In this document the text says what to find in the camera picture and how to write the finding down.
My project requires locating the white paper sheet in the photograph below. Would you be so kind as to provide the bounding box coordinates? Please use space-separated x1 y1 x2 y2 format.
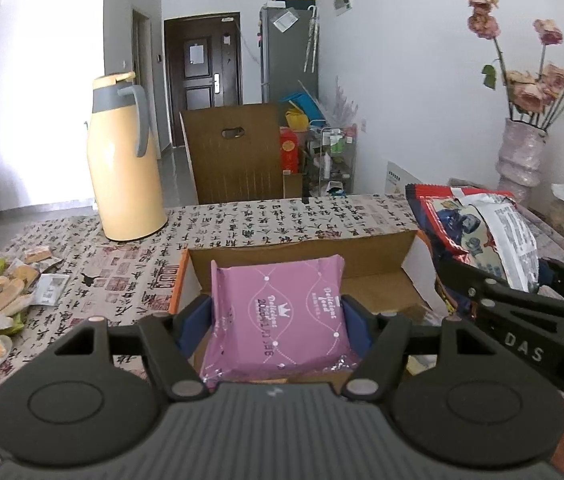
272 10 299 33

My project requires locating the pink textured vase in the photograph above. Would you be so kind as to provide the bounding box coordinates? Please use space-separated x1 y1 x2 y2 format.
496 117 548 206

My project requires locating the pale dried flower bunch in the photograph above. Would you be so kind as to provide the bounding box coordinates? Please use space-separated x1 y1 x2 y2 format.
322 82 360 128

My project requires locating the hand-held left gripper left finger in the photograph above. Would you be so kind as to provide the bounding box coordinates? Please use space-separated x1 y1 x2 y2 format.
54 295 213 402

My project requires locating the small white sachet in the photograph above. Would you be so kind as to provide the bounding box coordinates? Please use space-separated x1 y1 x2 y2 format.
32 274 70 306

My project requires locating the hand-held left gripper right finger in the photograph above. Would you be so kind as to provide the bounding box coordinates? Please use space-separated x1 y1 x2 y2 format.
339 294 500 403

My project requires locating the yellow thermos jug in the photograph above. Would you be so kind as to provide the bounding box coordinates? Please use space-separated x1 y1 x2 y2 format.
86 72 169 242

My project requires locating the round biscuit packet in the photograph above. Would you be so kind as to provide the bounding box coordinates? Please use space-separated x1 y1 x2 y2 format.
9 262 42 283
24 247 62 263

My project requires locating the grey refrigerator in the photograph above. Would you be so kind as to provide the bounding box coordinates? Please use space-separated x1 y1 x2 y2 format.
260 4 320 106

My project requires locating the pink rose bouquet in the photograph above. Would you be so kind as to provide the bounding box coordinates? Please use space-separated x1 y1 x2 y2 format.
463 0 564 128

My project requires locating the red carton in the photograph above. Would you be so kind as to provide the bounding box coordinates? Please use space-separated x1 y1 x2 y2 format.
280 126 303 176

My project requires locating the white printed board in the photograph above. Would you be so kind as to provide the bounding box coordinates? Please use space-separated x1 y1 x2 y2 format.
387 161 425 193

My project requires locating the white grey-print snack packet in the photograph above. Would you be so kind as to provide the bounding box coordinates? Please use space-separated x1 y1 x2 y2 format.
462 195 543 293

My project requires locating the pink snack packet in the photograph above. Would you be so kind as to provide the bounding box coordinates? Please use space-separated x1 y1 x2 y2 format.
199 256 363 386

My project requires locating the dark brown door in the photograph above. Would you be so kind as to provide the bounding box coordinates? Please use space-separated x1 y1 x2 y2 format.
164 12 243 148

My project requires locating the white folded umbrella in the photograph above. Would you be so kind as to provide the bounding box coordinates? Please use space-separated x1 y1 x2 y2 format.
304 5 320 73

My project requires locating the red cardboard box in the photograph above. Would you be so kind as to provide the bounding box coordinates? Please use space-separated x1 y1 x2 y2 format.
169 230 445 386

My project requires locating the brown chair back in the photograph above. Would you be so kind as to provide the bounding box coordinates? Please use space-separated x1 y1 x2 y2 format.
180 102 285 206

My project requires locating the red blue snack packet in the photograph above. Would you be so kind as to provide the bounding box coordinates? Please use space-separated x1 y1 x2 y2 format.
406 183 518 306

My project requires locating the yellow bag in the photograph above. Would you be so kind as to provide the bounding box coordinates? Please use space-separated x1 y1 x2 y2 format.
286 107 309 131

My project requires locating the wire storage cart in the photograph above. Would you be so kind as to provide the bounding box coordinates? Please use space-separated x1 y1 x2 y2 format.
307 125 357 196

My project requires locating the green snack packet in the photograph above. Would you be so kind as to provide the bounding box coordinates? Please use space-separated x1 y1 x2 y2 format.
4 312 27 336

